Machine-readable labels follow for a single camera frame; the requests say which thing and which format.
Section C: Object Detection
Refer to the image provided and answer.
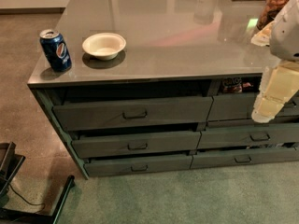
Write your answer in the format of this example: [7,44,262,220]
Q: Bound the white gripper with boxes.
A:
[251,60,299,123]

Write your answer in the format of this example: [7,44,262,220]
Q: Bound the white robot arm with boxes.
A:
[251,0,299,123]

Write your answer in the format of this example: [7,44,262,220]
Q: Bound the snack bags in drawer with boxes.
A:
[220,77,261,93]

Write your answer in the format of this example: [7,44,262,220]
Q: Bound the green carpet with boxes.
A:
[59,161,299,224]

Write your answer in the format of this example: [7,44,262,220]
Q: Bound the glass jar of snacks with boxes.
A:
[256,0,289,30]

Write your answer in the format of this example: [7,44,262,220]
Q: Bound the white ceramic bowl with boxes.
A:
[82,33,126,61]

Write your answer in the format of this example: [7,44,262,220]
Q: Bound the blue Pepsi soda can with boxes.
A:
[39,29,72,72]

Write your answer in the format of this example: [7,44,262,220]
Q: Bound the grey drawer cabinet frame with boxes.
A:
[28,0,299,177]

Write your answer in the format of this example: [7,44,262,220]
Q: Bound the black cable on floor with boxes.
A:
[0,177,47,213]

